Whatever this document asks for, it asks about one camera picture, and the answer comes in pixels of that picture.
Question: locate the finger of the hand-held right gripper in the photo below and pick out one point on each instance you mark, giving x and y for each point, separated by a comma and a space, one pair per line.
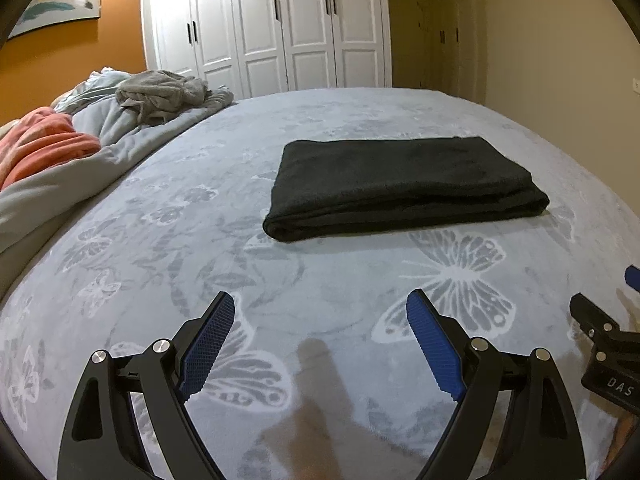
590, 312
633, 279

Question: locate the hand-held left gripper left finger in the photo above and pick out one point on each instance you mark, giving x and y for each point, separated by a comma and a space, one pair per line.
210, 340

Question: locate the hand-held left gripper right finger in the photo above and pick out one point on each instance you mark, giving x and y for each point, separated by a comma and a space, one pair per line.
432, 340

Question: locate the black towel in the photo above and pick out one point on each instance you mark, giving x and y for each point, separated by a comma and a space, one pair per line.
400, 180

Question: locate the person's right hand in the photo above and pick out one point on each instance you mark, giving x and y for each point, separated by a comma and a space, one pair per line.
622, 435

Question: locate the light grey quilt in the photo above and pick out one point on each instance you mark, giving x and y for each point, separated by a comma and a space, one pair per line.
100, 140

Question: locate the crumpled grey cloth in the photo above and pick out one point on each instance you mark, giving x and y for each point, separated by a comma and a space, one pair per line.
155, 95

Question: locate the coral pink blanket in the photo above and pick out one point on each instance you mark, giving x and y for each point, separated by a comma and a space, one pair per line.
45, 145

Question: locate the cream pillow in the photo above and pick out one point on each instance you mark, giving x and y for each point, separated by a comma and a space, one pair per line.
7, 129

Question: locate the white wardrobe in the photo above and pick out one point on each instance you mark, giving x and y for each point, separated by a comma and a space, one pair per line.
265, 25

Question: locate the white wall socket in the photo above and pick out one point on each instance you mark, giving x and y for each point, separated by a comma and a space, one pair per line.
636, 86

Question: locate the framed feather wall picture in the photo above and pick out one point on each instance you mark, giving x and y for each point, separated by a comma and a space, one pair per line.
55, 10

